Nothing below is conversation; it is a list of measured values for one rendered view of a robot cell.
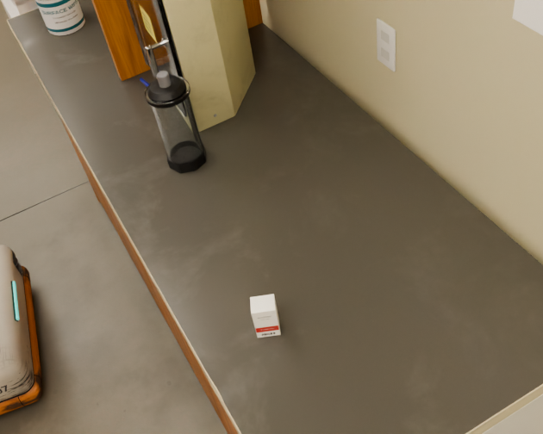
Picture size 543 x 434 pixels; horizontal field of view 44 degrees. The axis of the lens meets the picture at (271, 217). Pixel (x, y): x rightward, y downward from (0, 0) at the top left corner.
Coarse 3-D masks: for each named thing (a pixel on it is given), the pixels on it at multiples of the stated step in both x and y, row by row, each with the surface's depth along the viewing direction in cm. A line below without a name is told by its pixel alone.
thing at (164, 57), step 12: (132, 0) 178; (144, 0) 165; (156, 0) 154; (156, 12) 160; (144, 24) 178; (156, 24) 165; (144, 36) 185; (156, 36) 171; (168, 36) 161; (156, 48) 178; (168, 48) 165; (156, 60) 185; (168, 60) 171; (168, 72) 178
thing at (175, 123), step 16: (160, 112) 158; (176, 112) 158; (192, 112) 164; (160, 128) 163; (176, 128) 162; (192, 128) 165; (176, 144) 165; (192, 144) 167; (176, 160) 169; (192, 160) 170
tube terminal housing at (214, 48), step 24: (168, 0) 154; (192, 0) 157; (216, 0) 163; (240, 0) 179; (192, 24) 161; (216, 24) 165; (240, 24) 181; (192, 48) 165; (216, 48) 169; (240, 48) 183; (192, 72) 170; (216, 72) 173; (240, 72) 185; (192, 96) 174; (216, 96) 178; (240, 96) 188; (216, 120) 183
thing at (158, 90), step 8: (160, 72) 156; (160, 80) 155; (168, 80) 156; (176, 80) 158; (152, 88) 157; (160, 88) 157; (168, 88) 156; (176, 88) 156; (184, 88) 158; (152, 96) 156; (160, 96) 155; (168, 96) 155; (176, 96) 156
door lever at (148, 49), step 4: (164, 40) 165; (156, 44) 165; (160, 44) 166; (164, 44) 166; (144, 48) 165; (148, 48) 165; (152, 48) 165; (148, 52) 165; (152, 52) 166; (148, 56) 166; (152, 56) 166; (148, 60) 168; (152, 60) 167; (152, 64) 168; (156, 64) 168; (152, 68) 169; (156, 68) 169; (156, 72) 170; (156, 76) 170
